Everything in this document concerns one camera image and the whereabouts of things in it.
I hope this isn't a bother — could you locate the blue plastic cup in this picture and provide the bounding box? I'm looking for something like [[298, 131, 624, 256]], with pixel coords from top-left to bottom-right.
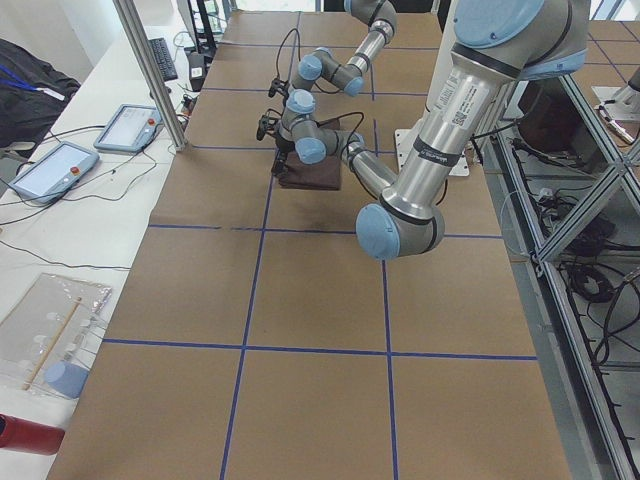
[[44, 361, 89, 399]]

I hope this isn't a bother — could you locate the teach pendant tablet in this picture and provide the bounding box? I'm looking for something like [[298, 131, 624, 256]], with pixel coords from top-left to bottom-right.
[[93, 104, 162, 154], [9, 142, 99, 204]]

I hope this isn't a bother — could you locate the dark brown t-shirt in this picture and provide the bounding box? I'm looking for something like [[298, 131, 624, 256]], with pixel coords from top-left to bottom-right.
[[272, 145, 342, 191]]

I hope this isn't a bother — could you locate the black keyboard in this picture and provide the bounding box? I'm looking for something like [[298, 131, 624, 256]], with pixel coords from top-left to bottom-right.
[[148, 38, 178, 82]]

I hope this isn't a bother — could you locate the aluminium frame column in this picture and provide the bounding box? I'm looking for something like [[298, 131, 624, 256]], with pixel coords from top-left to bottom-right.
[[113, 0, 187, 152]]

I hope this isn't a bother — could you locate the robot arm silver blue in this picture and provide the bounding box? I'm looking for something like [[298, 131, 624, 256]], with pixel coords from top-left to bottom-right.
[[268, 0, 397, 99], [256, 1, 589, 260]]

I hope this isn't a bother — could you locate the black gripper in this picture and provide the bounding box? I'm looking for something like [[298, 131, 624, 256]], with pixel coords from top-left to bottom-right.
[[268, 77, 292, 100], [256, 112, 294, 176]]

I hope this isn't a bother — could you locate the red bottle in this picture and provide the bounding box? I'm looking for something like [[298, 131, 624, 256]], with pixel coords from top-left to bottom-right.
[[1, 414, 65, 455]]

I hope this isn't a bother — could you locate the clear plastic tray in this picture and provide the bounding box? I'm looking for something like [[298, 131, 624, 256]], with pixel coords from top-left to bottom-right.
[[1, 273, 112, 399]]

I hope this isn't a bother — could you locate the far teach pendant tablet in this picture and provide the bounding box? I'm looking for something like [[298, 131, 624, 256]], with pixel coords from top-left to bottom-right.
[[93, 104, 162, 154]]

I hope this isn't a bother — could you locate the near teach pendant tablet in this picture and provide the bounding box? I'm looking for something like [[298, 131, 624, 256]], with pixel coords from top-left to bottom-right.
[[9, 142, 99, 204]]

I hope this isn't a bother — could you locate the black backpack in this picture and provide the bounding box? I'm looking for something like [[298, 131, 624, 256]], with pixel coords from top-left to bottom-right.
[[1, 39, 81, 148]]

